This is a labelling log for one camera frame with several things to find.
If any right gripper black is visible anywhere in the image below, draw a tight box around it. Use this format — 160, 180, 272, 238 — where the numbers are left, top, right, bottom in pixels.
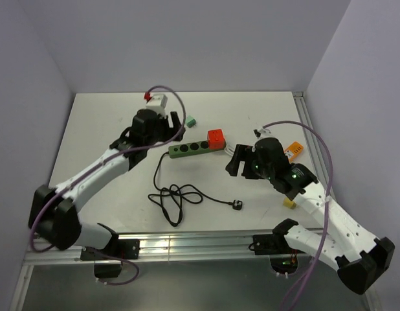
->
225, 143, 274, 180

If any green wall charger plug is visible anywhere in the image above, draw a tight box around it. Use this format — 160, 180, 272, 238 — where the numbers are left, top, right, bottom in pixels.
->
185, 116, 197, 128

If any red cube socket adapter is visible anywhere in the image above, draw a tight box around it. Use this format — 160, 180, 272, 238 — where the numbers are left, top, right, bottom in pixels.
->
207, 129, 226, 150

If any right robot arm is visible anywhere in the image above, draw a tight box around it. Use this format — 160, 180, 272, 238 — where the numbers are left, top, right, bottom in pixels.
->
226, 137, 395, 295

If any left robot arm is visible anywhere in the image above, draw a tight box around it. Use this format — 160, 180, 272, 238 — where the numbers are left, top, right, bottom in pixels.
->
28, 108, 186, 259

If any yellow plug adapter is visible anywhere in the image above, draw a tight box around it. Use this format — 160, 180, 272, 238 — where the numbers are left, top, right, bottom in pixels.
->
283, 198, 297, 209

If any green power strip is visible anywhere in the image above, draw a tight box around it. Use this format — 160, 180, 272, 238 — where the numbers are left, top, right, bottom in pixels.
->
168, 141, 226, 159

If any orange power strip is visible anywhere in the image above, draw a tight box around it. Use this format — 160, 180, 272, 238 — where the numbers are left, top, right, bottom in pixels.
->
284, 141, 304, 162

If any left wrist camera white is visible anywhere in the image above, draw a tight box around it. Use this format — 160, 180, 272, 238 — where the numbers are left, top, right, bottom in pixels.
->
144, 93, 168, 116

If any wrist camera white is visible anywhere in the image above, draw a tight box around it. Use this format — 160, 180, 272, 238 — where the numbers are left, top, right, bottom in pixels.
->
254, 128, 272, 139
144, 93, 168, 116

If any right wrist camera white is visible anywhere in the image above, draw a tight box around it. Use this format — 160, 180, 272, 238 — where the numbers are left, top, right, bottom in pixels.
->
254, 128, 272, 139

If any black power cable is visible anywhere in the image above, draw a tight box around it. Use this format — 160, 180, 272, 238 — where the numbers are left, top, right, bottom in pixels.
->
148, 153, 244, 228

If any aluminium side rail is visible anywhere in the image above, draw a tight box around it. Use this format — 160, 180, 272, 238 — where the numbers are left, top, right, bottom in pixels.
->
292, 91, 337, 202

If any aluminium front rail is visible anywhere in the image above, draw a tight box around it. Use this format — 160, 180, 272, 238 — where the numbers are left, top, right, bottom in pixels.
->
23, 230, 317, 266

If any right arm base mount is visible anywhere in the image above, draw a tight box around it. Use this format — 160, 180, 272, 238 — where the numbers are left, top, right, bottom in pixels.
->
248, 233, 303, 275

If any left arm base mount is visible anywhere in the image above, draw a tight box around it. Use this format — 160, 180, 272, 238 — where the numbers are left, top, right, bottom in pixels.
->
80, 238, 140, 286

